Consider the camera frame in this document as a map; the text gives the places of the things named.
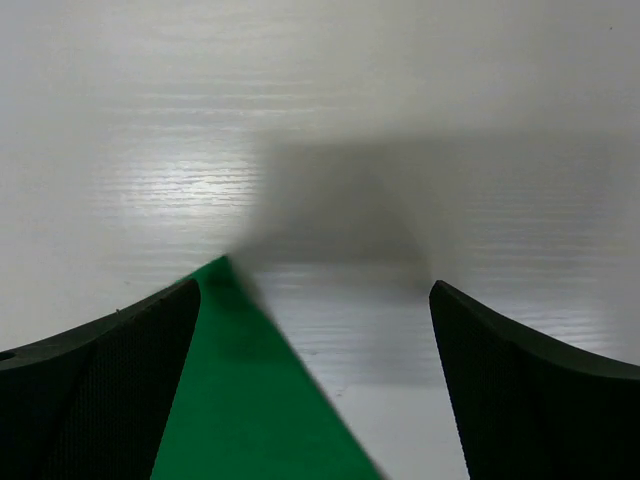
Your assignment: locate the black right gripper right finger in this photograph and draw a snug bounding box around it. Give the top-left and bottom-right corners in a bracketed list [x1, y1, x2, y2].
[429, 281, 639, 479]

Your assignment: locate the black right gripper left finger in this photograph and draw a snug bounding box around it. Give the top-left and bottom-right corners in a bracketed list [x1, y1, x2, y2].
[1, 280, 201, 479]

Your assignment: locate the green t shirt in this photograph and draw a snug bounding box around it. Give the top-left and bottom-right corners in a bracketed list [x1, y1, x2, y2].
[152, 256, 382, 480]

